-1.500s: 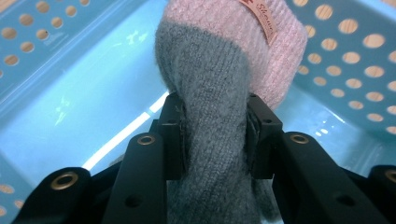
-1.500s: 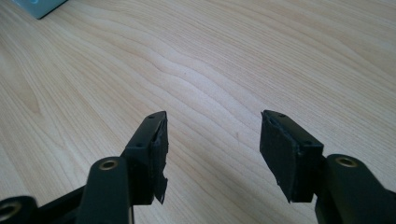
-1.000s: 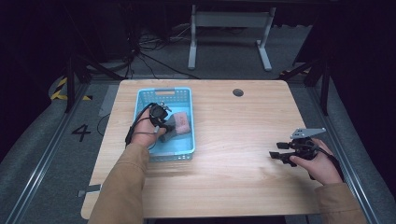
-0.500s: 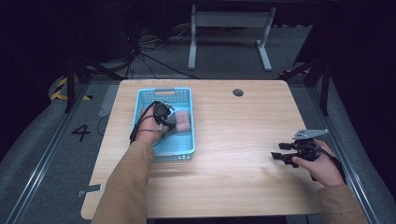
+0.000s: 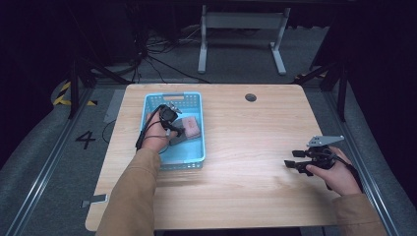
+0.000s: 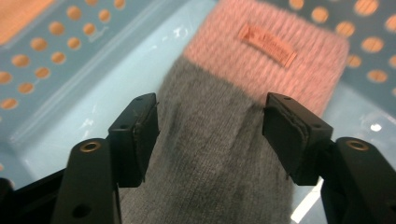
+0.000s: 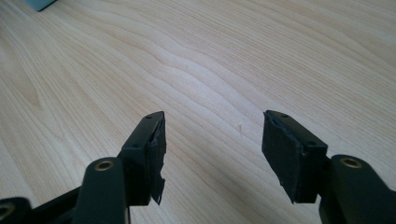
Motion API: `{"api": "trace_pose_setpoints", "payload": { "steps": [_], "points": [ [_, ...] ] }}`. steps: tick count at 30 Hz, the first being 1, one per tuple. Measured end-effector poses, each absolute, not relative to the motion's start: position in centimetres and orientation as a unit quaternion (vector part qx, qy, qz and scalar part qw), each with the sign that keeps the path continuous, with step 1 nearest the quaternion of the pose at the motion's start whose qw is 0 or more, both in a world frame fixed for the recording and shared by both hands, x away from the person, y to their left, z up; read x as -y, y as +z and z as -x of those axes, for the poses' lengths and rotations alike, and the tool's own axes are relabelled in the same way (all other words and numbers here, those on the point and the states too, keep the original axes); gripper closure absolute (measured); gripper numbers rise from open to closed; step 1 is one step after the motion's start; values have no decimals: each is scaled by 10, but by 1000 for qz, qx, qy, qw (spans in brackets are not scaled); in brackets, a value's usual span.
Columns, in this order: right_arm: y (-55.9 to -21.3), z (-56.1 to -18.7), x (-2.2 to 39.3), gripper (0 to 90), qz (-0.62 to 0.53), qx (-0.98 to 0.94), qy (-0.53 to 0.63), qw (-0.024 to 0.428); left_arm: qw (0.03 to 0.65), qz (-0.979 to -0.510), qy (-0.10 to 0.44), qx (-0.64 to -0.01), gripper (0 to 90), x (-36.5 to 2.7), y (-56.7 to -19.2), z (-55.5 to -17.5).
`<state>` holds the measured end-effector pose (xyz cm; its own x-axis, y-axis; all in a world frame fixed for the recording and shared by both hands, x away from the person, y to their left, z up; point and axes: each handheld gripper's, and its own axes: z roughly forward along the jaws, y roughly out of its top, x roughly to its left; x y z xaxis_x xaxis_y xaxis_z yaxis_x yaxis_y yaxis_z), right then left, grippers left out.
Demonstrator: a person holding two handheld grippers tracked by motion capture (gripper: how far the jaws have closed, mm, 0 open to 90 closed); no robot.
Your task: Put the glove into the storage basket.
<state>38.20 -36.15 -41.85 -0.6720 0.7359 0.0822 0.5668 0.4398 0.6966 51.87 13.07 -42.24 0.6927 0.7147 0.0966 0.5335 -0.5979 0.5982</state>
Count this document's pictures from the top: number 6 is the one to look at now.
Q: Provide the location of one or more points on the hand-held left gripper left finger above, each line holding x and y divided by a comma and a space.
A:
137, 137

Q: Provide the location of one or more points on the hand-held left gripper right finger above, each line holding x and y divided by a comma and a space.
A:
292, 133

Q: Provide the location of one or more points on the light blue plastic basket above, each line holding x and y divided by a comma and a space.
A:
93, 93

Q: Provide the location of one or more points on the grey glove with pink cuff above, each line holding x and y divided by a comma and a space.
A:
218, 140

